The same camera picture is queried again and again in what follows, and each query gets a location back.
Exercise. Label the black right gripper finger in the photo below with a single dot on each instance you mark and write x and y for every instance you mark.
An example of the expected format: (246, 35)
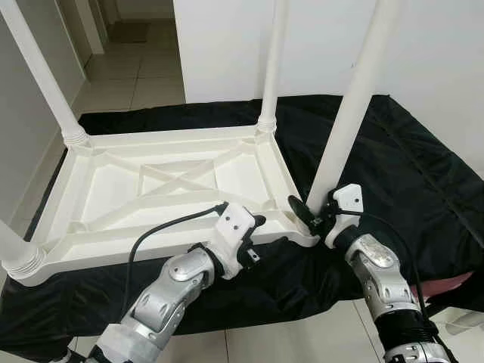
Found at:
(299, 210)

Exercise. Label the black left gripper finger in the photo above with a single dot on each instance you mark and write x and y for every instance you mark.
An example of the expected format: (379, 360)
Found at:
(258, 221)

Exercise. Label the white plastic table leg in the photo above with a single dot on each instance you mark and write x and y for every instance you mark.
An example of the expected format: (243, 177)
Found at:
(274, 60)
(41, 76)
(352, 98)
(17, 253)

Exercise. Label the white plastic children table top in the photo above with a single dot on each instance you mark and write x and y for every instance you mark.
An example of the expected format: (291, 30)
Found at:
(106, 197)

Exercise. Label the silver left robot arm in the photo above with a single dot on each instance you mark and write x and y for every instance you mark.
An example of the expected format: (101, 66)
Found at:
(159, 302)

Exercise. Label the black fabric table cloth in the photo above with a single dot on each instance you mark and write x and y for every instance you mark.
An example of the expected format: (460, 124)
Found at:
(408, 166)

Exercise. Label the pink round stool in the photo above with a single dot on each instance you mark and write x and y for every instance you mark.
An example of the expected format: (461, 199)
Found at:
(454, 285)

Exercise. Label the white round floor fan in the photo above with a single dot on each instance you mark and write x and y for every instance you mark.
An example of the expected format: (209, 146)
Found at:
(465, 324)

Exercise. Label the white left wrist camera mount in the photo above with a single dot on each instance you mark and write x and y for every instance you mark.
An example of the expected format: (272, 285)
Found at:
(233, 227)

